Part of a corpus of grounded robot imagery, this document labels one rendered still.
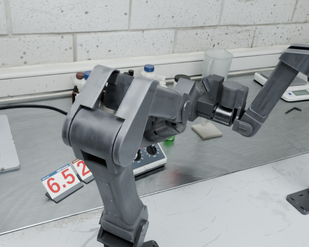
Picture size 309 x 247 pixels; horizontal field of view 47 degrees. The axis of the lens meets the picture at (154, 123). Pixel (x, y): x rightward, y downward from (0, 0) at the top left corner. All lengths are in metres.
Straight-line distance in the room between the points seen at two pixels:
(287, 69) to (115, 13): 0.74
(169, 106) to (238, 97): 0.40
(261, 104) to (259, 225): 0.31
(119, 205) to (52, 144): 0.58
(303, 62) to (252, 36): 0.96
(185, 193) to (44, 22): 0.79
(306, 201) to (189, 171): 0.32
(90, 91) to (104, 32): 0.96
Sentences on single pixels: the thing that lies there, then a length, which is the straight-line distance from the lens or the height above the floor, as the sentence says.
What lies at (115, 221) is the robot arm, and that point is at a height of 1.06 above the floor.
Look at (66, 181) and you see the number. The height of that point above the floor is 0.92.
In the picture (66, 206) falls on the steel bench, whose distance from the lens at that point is 0.91.
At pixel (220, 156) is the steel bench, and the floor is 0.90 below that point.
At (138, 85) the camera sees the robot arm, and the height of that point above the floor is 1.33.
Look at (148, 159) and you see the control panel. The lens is 1.00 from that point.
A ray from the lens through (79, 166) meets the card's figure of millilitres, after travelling 0.98.
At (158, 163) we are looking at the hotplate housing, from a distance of 1.02.
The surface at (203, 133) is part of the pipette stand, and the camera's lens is 1.22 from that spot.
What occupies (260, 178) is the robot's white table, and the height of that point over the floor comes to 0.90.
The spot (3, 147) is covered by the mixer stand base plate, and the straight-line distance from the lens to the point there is 1.12.
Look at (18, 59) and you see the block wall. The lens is 1.39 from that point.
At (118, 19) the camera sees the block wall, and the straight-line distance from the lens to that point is 1.44.
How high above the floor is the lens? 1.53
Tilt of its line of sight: 30 degrees down
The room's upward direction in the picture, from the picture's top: 6 degrees clockwise
